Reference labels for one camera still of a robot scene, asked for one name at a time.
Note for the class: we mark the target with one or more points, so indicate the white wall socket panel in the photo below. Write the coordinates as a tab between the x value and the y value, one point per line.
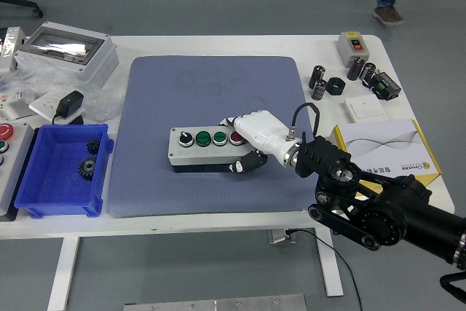
42	105

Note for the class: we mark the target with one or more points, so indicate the blue-grey table mat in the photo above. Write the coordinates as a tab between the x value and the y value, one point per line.
164	89

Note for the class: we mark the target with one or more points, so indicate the grey enclosure with clear lid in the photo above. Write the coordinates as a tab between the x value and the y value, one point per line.
98	63

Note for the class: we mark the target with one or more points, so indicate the white device with foil label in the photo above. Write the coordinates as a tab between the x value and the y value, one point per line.
11	49

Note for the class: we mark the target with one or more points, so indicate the yellow white cardboard box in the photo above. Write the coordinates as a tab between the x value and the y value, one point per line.
386	140

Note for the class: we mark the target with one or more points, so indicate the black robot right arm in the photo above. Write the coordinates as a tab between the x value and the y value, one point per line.
400	209

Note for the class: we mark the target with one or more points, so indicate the black module with green terminal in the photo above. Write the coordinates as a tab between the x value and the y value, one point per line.
387	87

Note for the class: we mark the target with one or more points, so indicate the large black bevel gear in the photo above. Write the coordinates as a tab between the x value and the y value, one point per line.
87	168

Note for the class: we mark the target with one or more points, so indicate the small white orange-marked box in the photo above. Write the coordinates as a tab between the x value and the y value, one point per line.
14	107

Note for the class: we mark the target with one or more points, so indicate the grey emergency-stop control box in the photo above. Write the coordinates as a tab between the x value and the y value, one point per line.
14	165

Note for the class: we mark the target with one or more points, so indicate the clear plastic bag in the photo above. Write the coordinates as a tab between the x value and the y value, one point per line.
98	101

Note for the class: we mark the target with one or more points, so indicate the black power adapter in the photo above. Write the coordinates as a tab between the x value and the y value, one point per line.
71	102

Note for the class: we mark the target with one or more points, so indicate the grey four-button control box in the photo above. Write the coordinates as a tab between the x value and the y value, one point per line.
193	153

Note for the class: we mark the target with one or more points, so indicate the black cylindrical capacitor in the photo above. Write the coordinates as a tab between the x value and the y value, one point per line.
317	76
355	68
368	73
319	89

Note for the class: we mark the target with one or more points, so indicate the white table leg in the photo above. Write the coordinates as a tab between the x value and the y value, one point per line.
63	274
331	271

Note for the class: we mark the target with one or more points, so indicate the grey metal plate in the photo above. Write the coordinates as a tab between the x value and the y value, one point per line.
218	303

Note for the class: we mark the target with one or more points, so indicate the blue plastic bin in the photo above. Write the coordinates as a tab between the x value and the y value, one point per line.
54	180

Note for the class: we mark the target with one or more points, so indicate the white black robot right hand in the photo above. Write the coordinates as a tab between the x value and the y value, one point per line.
262	129

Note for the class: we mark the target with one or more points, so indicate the grey under-table bracket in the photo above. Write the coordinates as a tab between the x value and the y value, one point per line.
278	235

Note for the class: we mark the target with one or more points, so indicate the grey red-black switch box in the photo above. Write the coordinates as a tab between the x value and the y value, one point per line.
347	54

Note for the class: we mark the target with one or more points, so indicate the small black bevel gear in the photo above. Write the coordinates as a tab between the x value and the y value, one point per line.
94	147

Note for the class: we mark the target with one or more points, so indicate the white wall switch panel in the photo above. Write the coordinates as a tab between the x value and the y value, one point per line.
364	107

